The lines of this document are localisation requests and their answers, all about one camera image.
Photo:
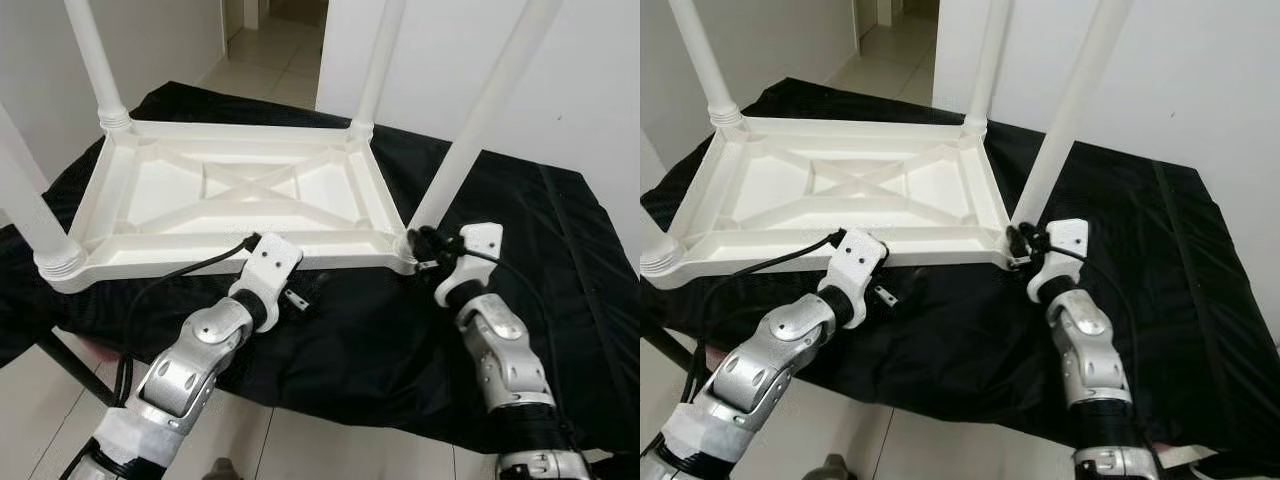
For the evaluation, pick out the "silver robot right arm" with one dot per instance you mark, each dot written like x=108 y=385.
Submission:
x=1095 y=365
x=510 y=370

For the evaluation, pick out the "black metal table leg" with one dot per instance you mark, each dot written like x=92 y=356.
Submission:
x=665 y=352
x=72 y=370

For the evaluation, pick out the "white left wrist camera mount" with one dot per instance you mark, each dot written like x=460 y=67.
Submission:
x=265 y=265
x=855 y=260

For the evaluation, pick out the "white plastic table top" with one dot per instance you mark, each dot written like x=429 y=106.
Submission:
x=830 y=195
x=230 y=200

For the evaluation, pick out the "black table cloth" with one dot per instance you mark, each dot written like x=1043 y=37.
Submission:
x=1190 y=320
x=570 y=320

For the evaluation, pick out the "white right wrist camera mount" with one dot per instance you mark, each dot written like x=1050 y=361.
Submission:
x=475 y=250
x=1062 y=248

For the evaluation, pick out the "white plastic table leg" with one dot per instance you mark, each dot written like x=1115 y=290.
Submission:
x=378 y=65
x=490 y=110
x=1075 y=105
x=35 y=205
x=705 y=60
x=100 y=60
x=660 y=255
x=985 y=65

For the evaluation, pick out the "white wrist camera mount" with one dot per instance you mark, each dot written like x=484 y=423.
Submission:
x=1062 y=248
x=475 y=250
x=855 y=260
x=265 y=265

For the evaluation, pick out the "grey robot left foot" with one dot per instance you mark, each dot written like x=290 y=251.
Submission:
x=220 y=471
x=832 y=469

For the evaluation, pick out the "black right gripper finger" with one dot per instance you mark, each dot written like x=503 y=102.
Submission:
x=420 y=246
x=1037 y=233
x=444 y=238
x=1015 y=242

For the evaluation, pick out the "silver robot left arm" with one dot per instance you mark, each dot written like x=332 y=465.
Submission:
x=180 y=370
x=770 y=365

